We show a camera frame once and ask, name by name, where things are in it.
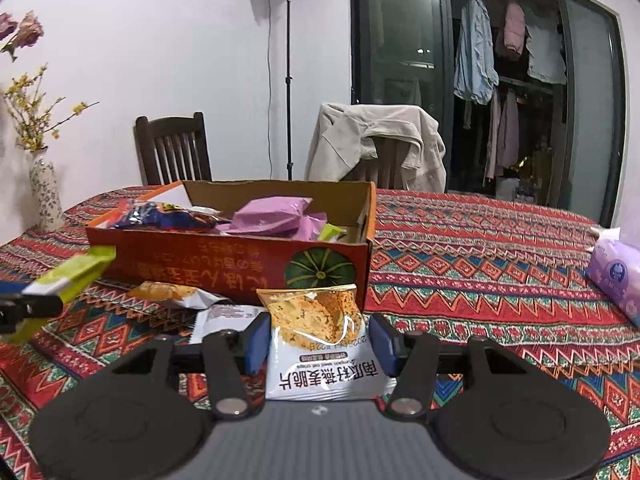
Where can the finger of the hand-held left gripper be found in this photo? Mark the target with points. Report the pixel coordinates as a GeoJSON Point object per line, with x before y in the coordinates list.
{"type": "Point", "coordinates": [30, 306]}
{"type": "Point", "coordinates": [10, 288]}

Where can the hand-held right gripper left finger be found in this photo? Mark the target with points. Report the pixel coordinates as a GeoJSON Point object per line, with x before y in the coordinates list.
{"type": "Point", "coordinates": [257, 345]}

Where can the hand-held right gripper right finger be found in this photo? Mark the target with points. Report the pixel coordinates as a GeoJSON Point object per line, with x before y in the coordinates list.
{"type": "Point", "coordinates": [385, 347]}

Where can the white crisp snack packet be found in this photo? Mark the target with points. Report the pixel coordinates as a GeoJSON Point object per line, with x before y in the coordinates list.
{"type": "Point", "coordinates": [225, 317]}
{"type": "Point", "coordinates": [320, 340]}

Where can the long lime green snack packet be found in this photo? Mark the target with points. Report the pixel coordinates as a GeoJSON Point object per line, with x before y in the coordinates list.
{"type": "Point", "coordinates": [75, 270]}

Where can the orange cardboard box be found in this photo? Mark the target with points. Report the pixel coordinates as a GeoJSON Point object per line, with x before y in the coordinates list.
{"type": "Point", "coordinates": [225, 270]}

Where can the golden orange snack packet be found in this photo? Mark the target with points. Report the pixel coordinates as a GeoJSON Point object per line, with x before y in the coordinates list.
{"type": "Point", "coordinates": [170, 294]}

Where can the purple snack packet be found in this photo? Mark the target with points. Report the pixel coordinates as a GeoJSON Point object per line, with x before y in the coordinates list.
{"type": "Point", "coordinates": [312, 227]}
{"type": "Point", "coordinates": [270, 215]}

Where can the blue and orange snack packet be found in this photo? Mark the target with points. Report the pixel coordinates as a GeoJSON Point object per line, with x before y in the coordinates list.
{"type": "Point", "coordinates": [165, 215]}

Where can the white floral vase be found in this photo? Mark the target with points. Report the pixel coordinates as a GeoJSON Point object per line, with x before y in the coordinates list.
{"type": "Point", "coordinates": [46, 195]}

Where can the yellow flower branches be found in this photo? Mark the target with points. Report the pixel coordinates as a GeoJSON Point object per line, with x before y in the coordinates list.
{"type": "Point", "coordinates": [35, 110]}

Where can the brown chair under jacket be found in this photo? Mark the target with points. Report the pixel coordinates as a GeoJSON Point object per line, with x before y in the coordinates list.
{"type": "Point", "coordinates": [387, 160]}

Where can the beige jacket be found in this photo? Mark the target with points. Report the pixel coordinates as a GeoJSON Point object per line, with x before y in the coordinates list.
{"type": "Point", "coordinates": [350, 140]}

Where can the dark wooden chair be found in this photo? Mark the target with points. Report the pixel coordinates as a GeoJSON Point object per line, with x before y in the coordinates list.
{"type": "Point", "coordinates": [172, 150]}

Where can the hanging pale pink clothes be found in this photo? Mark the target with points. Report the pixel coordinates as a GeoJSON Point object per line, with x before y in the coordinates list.
{"type": "Point", "coordinates": [502, 135]}

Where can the purple tissue pack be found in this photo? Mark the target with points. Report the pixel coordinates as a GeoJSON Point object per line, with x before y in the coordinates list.
{"type": "Point", "coordinates": [617, 275]}

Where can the dark sliding glass door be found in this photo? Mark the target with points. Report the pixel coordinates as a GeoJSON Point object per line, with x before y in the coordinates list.
{"type": "Point", "coordinates": [400, 60]}

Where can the hanging light blue shirt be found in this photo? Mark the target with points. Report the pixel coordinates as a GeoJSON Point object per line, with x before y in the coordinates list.
{"type": "Point", "coordinates": [475, 50]}

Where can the hanging white garment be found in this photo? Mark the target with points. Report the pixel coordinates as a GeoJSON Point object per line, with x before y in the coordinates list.
{"type": "Point", "coordinates": [546, 50]}

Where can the hanging pink garment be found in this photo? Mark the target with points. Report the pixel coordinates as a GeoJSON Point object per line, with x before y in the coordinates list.
{"type": "Point", "coordinates": [514, 32]}

